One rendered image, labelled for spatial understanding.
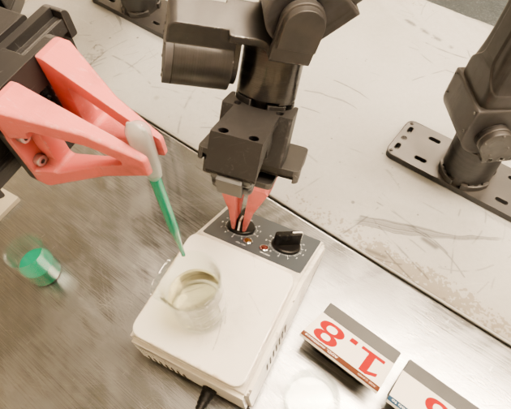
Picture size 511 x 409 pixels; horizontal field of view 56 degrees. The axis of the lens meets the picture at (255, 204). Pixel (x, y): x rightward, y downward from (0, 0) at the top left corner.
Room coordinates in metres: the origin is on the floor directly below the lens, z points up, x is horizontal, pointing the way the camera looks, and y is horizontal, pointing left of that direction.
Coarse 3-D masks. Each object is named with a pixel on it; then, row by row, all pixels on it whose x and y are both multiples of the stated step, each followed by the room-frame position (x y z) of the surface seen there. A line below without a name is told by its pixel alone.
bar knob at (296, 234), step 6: (276, 234) 0.25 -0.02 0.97; (282, 234) 0.25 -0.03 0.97; (288, 234) 0.25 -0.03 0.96; (294, 234) 0.25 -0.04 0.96; (300, 234) 0.25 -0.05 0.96; (276, 240) 0.24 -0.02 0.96; (282, 240) 0.24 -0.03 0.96; (288, 240) 0.24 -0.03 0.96; (294, 240) 0.24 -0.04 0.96; (300, 240) 0.24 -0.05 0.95; (276, 246) 0.24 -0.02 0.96; (282, 246) 0.24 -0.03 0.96; (288, 246) 0.24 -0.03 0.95; (294, 246) 0.24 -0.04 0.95; (300, 246) 0.24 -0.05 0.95; (282, 252) 0.23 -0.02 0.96; (288, 252) 0.23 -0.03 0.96; (294, 252) 0.23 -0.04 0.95
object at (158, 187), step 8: (152, 184) 0.16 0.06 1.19; (160, 184) 0.16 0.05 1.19; (160, 192) 0.16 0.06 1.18; (160, 200) 0.16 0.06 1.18; (168, 200) 0.16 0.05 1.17; (160, 208) 0.16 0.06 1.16; (168, 208) 0.16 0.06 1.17; (168, 216) 0.16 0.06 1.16; (168, 224) 0.16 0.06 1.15; (176, 224) 0.17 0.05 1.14; (176, 232) 0.16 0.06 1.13; (176, 240) 0.16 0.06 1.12
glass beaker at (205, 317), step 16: (176, 256) 0.18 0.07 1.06; (192, 256) 0.18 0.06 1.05; (208, 256) 0.18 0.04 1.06; (160, 272) 0.17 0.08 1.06; (176, 272) 0.18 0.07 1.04; (160, 288) 0.16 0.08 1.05; (208, 304) 0.14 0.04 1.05; (224, 304) 0.15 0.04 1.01; (176, 320) 0.15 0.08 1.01; (192, 320) 0.14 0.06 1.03; (208, 320) 0.14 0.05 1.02; (224, 320) 0.15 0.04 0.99
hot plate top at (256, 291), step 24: (192, 240) 0.24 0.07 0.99; (216, 240) 0.23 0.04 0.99; (240, 264) 0.20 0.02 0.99; (264, 264) 0.20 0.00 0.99; (240, 288) 0.18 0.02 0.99; (264, 288) 0.18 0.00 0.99; (288, 288) 0.17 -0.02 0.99; (144, 312) 0.16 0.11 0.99; (168, 312) 0.16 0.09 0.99; (240, 312) 0.15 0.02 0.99; (264, 312) 0.15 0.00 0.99; (144, 336) 0.14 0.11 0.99; (168, 336) 0.14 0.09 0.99; (192, 336) 0.14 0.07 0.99; (216, 336) 0.13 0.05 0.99; (240, 336) 0.13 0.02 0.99; (264, 336) 0.13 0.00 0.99; (192, 360) 0.11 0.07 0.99; (216, 360) 0.11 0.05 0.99; (240, 360) 0.11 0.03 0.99; (240, 384) 0.09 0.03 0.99
